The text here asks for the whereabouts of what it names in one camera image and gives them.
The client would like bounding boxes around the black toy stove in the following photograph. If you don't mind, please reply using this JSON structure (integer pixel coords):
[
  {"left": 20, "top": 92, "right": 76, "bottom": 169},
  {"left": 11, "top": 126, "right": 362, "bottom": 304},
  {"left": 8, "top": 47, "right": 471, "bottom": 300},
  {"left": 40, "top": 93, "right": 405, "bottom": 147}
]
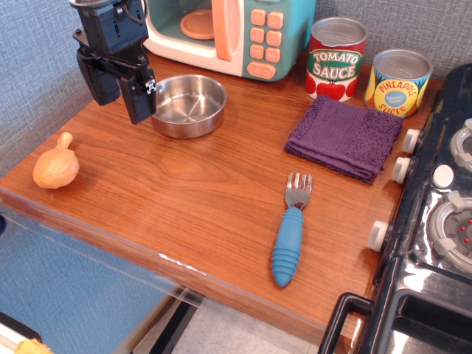
[{"left": 319, "top": 64, "right": 471, "bottom": 353}]

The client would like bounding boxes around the pineapple slices can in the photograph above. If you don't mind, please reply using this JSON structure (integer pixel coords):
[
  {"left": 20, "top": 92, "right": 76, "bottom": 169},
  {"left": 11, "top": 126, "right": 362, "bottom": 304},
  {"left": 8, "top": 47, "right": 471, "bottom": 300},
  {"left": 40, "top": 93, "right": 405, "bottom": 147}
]
[{"left": 364, "top": 49, "right": 433, "bottom": 118}]

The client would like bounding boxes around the teal toy microwave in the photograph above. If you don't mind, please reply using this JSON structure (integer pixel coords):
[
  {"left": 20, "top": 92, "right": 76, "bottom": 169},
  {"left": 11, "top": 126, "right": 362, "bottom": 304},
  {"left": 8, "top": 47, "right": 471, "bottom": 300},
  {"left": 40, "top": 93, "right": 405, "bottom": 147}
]
[{"left": 145, "top": 0, "right": 316, "bottom": 82}]

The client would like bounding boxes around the blue handled metal fork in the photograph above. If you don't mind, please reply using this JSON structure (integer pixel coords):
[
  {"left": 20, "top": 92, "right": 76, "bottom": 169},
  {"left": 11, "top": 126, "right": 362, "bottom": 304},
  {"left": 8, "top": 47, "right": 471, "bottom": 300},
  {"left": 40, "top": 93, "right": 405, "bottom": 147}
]
[{"left": 271, "top": 173, "right": 313, "bottom": 287}]

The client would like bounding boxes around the small steel pot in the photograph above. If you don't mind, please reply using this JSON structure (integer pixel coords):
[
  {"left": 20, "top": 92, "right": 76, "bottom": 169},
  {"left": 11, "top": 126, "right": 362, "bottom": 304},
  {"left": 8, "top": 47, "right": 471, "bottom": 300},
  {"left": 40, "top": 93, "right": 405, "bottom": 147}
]
[{"left": 152, "top": 74, "right": 227, "bottom": 139}]

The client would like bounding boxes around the tomato sauce can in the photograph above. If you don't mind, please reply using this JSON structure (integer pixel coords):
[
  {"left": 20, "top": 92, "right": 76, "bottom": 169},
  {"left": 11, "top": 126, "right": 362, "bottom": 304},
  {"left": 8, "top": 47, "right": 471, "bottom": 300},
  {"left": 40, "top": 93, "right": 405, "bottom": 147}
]
[{"left": 305, "top": 17, "right": 368, "bottom": 102}]

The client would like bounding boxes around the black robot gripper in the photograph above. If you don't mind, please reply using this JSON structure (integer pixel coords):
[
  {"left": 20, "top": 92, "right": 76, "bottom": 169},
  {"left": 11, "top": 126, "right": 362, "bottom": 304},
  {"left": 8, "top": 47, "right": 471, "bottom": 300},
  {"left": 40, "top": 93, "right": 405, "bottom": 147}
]
[{"left": 69, "top": 1, "right": 157, "bottom": 125}]

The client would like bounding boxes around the orange toy drumstick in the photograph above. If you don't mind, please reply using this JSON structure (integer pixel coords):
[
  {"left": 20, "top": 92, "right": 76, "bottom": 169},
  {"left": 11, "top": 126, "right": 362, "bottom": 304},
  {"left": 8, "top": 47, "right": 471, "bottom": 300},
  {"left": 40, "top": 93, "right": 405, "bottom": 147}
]
[{"left": 32, "top": 132, "right": 80, "bottom": 190}]

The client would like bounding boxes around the folded purple cloth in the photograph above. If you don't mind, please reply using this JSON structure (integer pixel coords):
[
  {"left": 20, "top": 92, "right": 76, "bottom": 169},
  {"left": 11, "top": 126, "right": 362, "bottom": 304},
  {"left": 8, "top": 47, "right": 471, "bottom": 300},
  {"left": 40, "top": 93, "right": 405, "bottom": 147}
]
[{"left": 285, "top": 96, "right": 403, "bottom": 184}]

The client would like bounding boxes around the orange object bottom left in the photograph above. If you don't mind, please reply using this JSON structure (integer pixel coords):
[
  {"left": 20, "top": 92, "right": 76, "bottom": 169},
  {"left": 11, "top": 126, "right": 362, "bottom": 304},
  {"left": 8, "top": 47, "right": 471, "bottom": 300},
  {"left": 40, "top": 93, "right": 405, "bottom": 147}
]
[{"left": 14, "top": 339, "right": 52, "bottom": 354}]

